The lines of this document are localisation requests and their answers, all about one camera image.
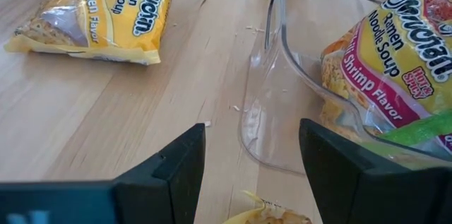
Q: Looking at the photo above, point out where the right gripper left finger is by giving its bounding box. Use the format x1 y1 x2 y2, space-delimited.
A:
0 122 207 224

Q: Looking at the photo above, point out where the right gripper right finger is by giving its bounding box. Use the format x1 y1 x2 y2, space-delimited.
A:
299 117 452 224

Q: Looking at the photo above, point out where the yellow Maruchan chicken ramen packet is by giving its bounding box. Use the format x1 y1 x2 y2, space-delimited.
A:
222 190 314 224
3 0 177 66

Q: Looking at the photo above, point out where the Maruchan chili shrimp ramen packet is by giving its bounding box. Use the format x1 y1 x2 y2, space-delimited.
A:
420 0 452 36
319 0 452 161

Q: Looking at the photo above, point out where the clear plastic bin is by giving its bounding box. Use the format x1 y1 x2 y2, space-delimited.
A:
239 0 452 175

